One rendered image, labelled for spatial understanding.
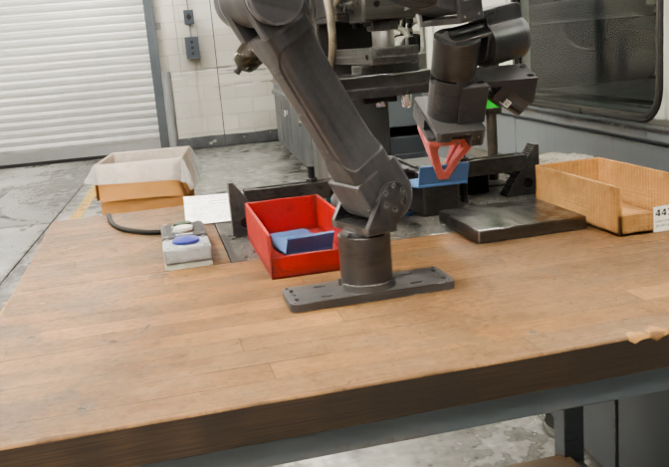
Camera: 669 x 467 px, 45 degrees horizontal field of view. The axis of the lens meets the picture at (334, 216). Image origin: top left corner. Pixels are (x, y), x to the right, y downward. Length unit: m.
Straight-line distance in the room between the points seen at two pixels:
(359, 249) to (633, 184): 0.57
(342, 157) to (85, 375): 0.35
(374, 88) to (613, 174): 0.42
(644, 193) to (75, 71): 9.56
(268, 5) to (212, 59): 9.68
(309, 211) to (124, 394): 0.61
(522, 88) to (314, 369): 0.48
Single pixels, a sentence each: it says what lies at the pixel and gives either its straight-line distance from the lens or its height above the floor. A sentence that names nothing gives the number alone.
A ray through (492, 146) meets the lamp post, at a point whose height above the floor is 0.98.
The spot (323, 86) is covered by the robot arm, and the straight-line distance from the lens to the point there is 0.88.
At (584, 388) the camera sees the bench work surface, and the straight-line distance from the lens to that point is 0.86.
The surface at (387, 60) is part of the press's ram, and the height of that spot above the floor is 1.16.
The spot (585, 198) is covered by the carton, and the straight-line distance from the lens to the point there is 1.25.
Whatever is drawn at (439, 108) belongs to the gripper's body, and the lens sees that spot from 1.03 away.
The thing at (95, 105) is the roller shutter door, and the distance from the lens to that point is 10.54.
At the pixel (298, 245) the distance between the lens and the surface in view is 1.14.
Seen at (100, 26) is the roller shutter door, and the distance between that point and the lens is 10.51.
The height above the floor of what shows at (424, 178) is 1.01.
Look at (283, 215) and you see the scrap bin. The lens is 1.30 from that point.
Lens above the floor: 1.20
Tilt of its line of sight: 12 degrees down
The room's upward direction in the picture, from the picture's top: 5 degrees counter-clockwise
